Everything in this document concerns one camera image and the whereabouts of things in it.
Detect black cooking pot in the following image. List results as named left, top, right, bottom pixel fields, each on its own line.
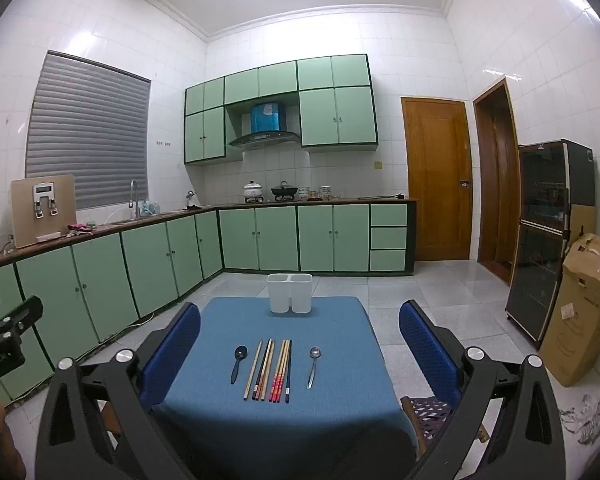
left=271, top=181, right=299, bottom=202

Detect green lower kitchen cabinets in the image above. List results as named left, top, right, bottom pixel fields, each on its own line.
left=0, top=200, right=417, bottom=403

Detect metal spoon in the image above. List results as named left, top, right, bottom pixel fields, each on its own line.
left=306, top=346, right=322, bottom=390

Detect reddish brown chopstick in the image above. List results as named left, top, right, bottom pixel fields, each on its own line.
left=256, top=340, right=273, bottom=402
left=252, top=340, right=271, bottom=402

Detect black range hood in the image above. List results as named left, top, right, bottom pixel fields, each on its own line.
left=228, top=131, right=302, bottom=150

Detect blue hood chimney cover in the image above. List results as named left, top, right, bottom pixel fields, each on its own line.
left=251, top=102, right=284, bottom=133

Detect closed wooden door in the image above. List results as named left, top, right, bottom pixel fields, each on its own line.
left=401, top=96, right=474, bottom=262

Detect chair with dotted cushion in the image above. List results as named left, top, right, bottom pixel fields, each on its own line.
left=401, top=395, right=492, bottom=458

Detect white twin utensil holder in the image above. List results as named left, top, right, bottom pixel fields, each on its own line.
left=266, top=273, right=313, bottom=316

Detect brown wooden chair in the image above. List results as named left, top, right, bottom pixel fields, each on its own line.
left=101, top=400, right=122, bottom=438

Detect grey window blind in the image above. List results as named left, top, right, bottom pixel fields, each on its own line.
left=25, top=50, right=152, bottom=211

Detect green upper wall cabinets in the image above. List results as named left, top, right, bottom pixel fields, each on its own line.
left=184, top=54, right=379, bottom=165

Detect blue tablecloth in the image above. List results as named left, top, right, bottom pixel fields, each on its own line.
left=150, top=296, right=418, bottom=480

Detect jars and bowls on counter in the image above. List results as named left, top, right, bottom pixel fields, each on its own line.
left=298, top=186, right=342, bottom=201

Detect black glass-front cabinet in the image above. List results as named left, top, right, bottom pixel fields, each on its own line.
left=505, top=139, right=596, bottom=350

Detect black spoon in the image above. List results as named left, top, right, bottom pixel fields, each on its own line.
left=230, top=345, right=249, bottom=385

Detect wooden door frame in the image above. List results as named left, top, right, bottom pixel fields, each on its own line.
left=472, top=78, right=522, bottom=287

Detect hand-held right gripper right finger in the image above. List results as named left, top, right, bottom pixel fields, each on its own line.
left=399, top=300, right=567, bottom=480

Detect brown cardboard box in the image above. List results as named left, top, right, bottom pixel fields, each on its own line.
left=539, top=232, right=600, bottom=387

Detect crumpled plastic bag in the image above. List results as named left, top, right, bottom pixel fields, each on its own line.
left=559, top=394, right=600, bottom=447

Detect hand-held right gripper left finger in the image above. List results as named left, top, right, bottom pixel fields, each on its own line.
left=35, top=302, right=201, bottom=480

